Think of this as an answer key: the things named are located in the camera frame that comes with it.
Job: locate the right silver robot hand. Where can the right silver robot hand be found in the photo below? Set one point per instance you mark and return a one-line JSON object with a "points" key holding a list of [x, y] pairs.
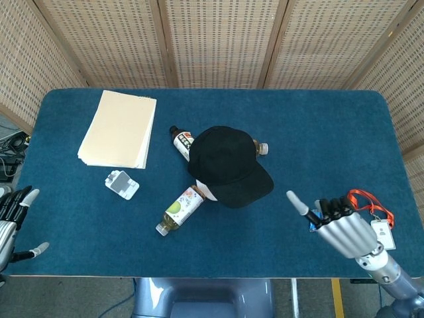
{"points": [[348, 232]]}

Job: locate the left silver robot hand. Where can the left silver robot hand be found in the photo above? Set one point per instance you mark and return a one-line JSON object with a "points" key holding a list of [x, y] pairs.
{"points": [[8, 232]]}

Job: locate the black baseball cap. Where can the black baseball cap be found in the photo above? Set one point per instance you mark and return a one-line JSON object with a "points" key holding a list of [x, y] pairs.
{"points": [[225, 159]]}

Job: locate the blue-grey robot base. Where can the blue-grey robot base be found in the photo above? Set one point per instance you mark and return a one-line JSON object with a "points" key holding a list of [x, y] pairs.
{"points": [[198, 298]]}

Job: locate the amber tea bottle white cap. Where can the amber tea bottle white cap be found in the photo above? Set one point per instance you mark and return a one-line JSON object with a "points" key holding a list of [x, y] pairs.
{"points": [[262, 148]]}

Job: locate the white foam mannequin head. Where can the white foam mannequin head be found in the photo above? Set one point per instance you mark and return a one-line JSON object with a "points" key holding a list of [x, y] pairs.
{"points": [[205, 189]]}

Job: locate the white ID badge card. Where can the white ID badge card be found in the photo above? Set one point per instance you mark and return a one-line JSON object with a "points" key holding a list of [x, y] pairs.
{"points": [[386, 232]]}

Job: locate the white table leg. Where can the white table leg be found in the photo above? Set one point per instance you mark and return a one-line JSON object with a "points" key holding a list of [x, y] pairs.
{"points": [[295, 298]]}

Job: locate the blue felt table cover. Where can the blue felt table cover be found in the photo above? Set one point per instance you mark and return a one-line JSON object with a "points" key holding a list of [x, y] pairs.
{"points": [[298, 132]]}

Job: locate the stack of manila paper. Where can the stack of manila paper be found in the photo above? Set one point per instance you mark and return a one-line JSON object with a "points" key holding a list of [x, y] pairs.
{"points": [[119, 129]]}

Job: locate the apple label tea bottle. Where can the apple label tea bottle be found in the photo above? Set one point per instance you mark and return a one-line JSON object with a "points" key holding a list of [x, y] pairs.
{"points": [[180, 208]]}

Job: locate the dark drink bottle black label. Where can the dark drink bottle black label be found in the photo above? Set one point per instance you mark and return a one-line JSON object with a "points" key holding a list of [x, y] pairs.
{"points": [[182, 140]]}

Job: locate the woven folding screen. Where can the woven folding screen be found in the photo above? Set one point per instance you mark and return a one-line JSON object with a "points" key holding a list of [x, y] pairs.
{"points": [[215, 43]]}

